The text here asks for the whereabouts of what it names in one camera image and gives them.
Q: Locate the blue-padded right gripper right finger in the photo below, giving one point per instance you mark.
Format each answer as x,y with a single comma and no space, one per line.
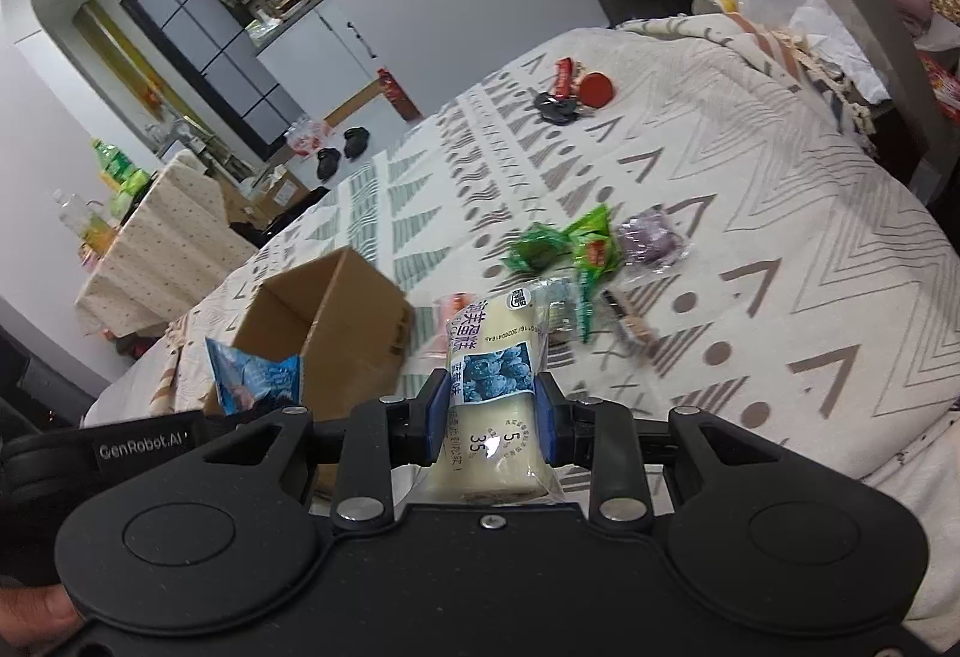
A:
554,421

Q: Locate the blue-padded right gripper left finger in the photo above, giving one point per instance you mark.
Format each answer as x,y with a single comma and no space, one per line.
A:
432,406

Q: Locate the blueberry cake packet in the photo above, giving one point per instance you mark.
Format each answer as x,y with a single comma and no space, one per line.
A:
495,348

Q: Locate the purple snack packet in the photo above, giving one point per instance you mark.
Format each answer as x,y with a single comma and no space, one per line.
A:
650,240

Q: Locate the person's hand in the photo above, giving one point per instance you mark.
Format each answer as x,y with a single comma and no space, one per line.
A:
35,617

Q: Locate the orange snack packet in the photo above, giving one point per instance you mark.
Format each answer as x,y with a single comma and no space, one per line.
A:
450,306

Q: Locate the cardboard box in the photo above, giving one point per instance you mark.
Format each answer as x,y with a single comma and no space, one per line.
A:
340,322

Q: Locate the green snack packet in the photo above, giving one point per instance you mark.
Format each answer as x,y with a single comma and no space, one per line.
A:
588,242

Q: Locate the blue snack packet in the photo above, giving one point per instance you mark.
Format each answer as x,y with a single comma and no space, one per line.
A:
243,380

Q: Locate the patterned bed blanket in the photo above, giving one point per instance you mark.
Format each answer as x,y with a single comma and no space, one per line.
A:
711,236

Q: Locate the left black slipper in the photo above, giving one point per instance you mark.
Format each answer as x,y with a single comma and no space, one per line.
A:
328,162

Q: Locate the black slipper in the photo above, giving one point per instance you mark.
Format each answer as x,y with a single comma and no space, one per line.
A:
357,140
328,162

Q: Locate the right black slipper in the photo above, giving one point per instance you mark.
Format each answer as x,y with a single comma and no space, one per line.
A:
357,140

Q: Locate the table with dotted cloth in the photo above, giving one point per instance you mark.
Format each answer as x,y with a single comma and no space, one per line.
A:
173,251

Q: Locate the white cabinet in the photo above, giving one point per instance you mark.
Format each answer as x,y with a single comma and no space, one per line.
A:
319,59

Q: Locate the clear juice bottle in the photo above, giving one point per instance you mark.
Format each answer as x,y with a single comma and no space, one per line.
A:
85,221

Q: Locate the green soda bottle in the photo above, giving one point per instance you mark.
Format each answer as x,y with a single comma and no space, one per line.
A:
125,178

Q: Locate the black framed glass door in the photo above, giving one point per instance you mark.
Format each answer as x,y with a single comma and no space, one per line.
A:
213,53

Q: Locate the red round keychain tag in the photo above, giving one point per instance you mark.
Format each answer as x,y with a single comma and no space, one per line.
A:
595,90

